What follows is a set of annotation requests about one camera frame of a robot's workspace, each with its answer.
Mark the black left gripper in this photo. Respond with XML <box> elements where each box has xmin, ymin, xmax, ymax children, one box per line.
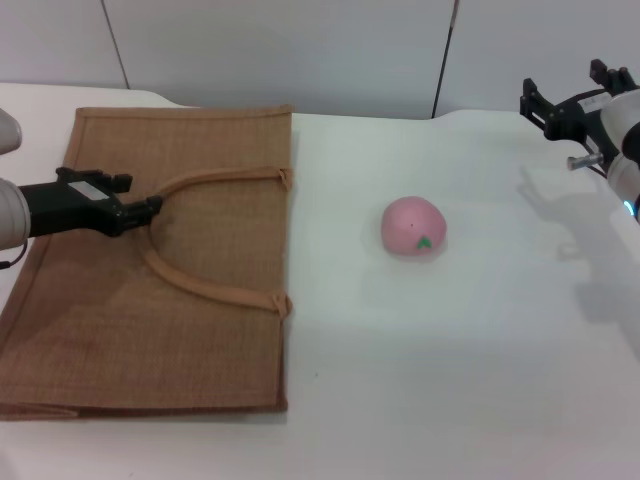
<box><xmin>17</xmin><ymin>166</ymin><xmax>165</xmax><ymax>238</ymax></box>

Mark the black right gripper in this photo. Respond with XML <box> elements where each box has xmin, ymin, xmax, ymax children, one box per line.
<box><xmin>520</xmin><ymin>58</ymin><xmax>640</xmax><ymax>169</ymax></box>

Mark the brown woven handbag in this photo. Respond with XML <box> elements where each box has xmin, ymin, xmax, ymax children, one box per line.
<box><xmin>0</xmin><ymin>103</ymin><xmax>296</xmax><ymax>422</ymax></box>

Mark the pink peach with green leaf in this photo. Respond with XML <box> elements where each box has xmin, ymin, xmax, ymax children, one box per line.
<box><xmin>380</xmin><ymin>195</ymin><xmax>449</xmax><ymax>259</ymax></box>

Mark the silver metal knob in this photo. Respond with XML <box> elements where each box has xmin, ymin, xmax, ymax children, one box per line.
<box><xmin>566</xmin><ymin>153</ymin><xmax>604</xmax><ymax>172</ymax></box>

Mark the thin dark cable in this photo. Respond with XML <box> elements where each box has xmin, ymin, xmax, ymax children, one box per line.
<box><xmin>430</xmin><ymin>0</ymin><xmax>461</xmax><ymax>120</ymax></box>

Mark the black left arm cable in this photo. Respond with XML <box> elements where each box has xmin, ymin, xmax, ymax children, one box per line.
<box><xmin>0</xmin><ymin>238</ymin><xmax>29</xmax><ymax>271</ymax></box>

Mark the plain dark wall strip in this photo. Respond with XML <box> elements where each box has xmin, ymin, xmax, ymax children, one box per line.
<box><xmin>101</xmin><ymin>0</ymin><xmax>131</xmax><ymax>91</ymax></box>

